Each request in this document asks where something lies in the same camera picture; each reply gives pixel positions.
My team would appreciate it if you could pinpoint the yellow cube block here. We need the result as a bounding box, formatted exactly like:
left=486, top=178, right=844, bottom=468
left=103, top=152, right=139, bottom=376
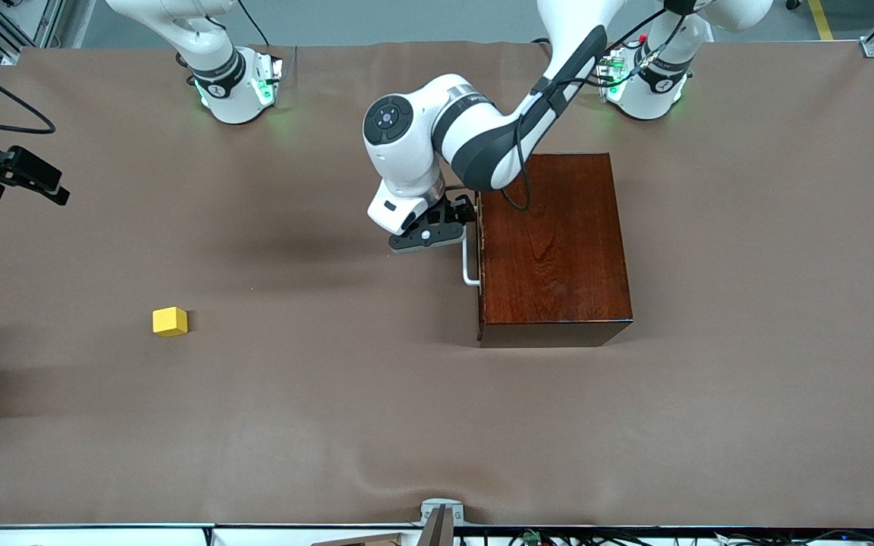
left=152, top=306, right=189, bottom=337

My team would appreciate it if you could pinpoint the large brown table cloth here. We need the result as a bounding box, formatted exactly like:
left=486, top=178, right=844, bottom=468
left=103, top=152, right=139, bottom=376
left=0, top=39, right=874, bottom=529

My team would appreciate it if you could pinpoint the wooden drawer with white handle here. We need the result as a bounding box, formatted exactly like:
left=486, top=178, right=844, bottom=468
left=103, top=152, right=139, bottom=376
left=461, top=190, right=485, bottom=342

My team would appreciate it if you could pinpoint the silver aluminium frame structure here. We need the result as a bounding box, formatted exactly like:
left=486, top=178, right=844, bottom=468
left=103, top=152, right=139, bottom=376
left=0, top=0, right=74, bottom=65

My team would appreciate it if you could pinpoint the grey metal mounting bracket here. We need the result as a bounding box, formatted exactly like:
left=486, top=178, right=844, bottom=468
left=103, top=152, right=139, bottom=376
left=420, top=498, right=465, bottom=546

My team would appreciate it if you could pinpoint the flat tan wood piece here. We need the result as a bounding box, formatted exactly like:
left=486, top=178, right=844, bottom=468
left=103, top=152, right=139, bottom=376
left=312, top=533, right=407, bottom=546

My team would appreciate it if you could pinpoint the dark red wooden cabinet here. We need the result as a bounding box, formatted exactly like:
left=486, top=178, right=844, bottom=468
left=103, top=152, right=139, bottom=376
left=477, top=153, right=633, bottom=348

